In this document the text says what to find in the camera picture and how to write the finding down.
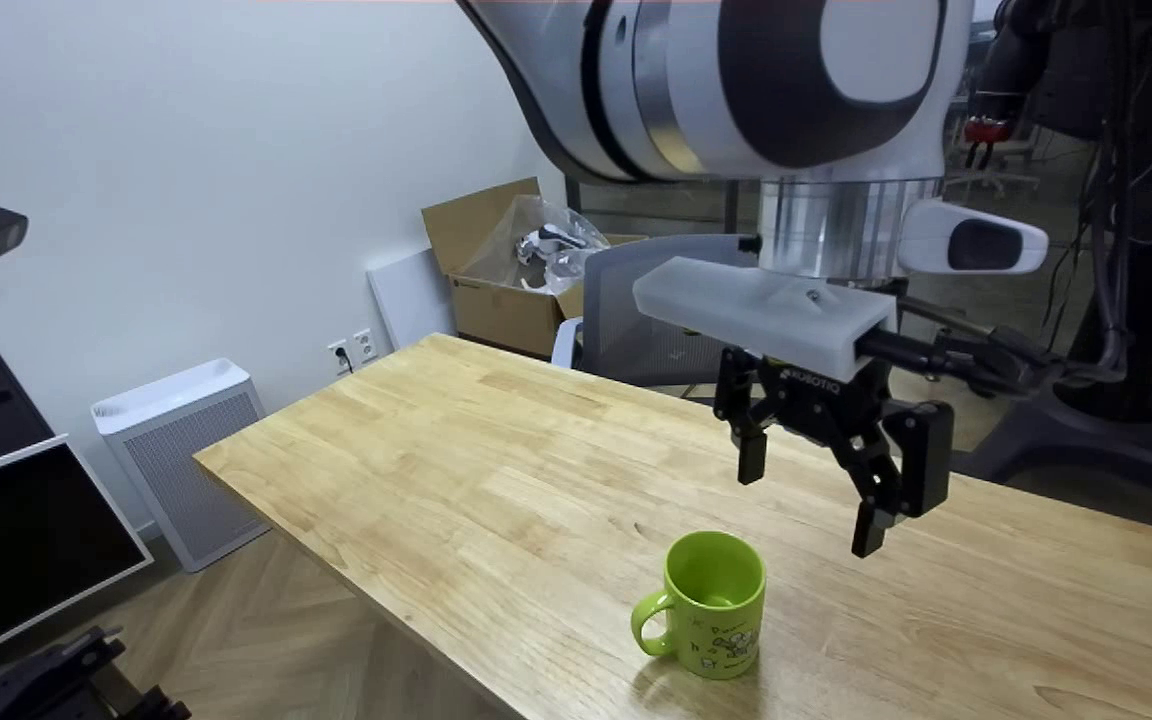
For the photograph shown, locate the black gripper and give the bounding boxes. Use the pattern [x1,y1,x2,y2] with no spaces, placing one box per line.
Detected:
[713,347,956,555]

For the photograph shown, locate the green ceramic mug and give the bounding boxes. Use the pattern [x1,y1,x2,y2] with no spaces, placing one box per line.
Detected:
[627,532,770,679]

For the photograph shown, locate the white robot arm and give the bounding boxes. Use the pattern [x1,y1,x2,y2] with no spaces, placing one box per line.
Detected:
[458,0,969,555]

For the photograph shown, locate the grey mesh office chair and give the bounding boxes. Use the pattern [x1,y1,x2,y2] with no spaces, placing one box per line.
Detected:
[550,230,755,387]

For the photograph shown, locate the crumpled plastic wrap in box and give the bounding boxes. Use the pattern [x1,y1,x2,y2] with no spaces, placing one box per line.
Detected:
[511,201,608,296]

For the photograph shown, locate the open cardboard box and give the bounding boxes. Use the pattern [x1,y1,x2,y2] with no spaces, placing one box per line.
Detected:
[420,179,581,355]

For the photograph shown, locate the white flat panel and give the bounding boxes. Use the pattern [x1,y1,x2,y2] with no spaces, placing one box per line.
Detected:
[369,246,454,347]

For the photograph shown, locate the white air purifier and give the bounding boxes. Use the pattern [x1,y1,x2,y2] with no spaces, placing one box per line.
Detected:
[94,355,264,570]

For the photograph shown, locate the black tripod base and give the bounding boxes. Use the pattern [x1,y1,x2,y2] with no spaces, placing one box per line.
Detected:
[0,633,192,720]

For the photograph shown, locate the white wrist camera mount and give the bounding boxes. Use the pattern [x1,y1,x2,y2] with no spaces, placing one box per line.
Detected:
[631,254,895,383]

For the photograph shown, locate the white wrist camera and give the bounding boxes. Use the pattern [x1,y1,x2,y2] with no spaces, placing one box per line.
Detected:
[895,201,1049,277]

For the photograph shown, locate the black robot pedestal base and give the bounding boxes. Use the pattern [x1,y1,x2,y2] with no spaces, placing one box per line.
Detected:
[964,0,1152,493]

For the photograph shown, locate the white wall power outlet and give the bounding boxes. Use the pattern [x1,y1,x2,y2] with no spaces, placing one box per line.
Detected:
[329,327,379,376]

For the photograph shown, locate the black monitor with white frame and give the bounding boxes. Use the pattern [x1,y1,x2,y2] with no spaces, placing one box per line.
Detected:
[0,436,154,644]

